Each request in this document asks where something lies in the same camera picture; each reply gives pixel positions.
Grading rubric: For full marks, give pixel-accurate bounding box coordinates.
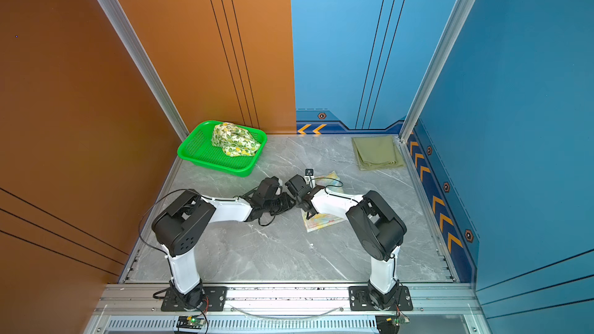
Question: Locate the aluminium corner post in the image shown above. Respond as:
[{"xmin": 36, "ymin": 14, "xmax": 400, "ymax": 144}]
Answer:
[
  {"xmin": 97, "ymin": 0, "xmax": 190, "ymax": 141},
  {"xmin": 398, "ymin": 0, "xmax": 476, "ymax": 144}
]

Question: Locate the pastel floral skirt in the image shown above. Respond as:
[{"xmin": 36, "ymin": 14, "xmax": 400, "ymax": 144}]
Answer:
[{"xmin": 301, "ymin": 171, "xmax": 345, "ymax": 233}]

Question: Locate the aluminium corner post right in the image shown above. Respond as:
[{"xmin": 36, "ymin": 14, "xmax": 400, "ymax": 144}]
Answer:
[{"xmin": 398, "ymin": 0, "xmax": 476, "ymax": 144}]

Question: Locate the green plastic basket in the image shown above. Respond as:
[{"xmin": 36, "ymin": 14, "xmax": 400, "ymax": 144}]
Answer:
[{"xmin": 177, "ymin": 121, "xmax": 268, "ymax": 177}]

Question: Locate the olive green skirt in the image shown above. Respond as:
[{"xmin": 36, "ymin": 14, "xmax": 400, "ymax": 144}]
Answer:
[{"xmin": 352, "ymin": 135, "xmax": 405, "ymax": 171}]

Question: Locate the left circuit board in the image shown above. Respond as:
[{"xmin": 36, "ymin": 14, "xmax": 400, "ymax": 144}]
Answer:
[{"xmin": 176, "ymin": 315, "xmax": 209, "ymax": 333}]

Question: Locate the circuit board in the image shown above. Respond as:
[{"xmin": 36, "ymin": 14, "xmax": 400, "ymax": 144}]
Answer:
[
  {"xmin": 176, "ymin": 315, "xmax": 209, "ymax": 333},
  {"xmin": 375, "ymin": 315, "xmax": 410, "ymax": 334}
]

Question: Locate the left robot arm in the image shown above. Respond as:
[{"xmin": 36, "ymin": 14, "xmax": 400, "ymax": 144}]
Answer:
[{"xmin": 152, "ymin": 176, "xmax": 295, "ymax": 307}]

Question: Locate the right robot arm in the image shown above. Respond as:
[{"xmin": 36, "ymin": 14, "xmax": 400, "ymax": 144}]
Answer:
[{"xmin": 286, "ymin": 175, "xmax": 407, "ymax": 310}]

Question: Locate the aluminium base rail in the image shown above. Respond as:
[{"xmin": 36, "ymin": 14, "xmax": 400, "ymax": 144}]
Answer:
[{"xmin": 85, "ymin": 282, "xmax": 490, "ymax": 333}]

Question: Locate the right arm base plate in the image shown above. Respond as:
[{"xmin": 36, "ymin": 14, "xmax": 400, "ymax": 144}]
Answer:
[{"xmin": 348, "ymin": 284, "xmax": 414, "ymax": 312}]

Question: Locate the right circuit board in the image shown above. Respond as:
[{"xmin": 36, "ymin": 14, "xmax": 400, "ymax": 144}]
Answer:
[{"xmin": 375, "ymin": 315, "xmax": 410, "ymax": 334}]

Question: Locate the aluminium corner post left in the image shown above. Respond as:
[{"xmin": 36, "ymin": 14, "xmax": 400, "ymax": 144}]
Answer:
[{"xmin": 97, "ymin": 0, "xmax": 190, "ymax": 141}]

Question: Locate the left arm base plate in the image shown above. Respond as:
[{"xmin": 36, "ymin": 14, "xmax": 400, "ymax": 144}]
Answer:
[{"xmin": 161, "ymin": 285, "xmax": 227, "ymax": 313}]

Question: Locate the lemon print skirt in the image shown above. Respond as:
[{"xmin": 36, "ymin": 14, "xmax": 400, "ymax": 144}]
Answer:
[{"xmin": 211, "ymin": 122, "xmax": 261, "ymax": 157}]

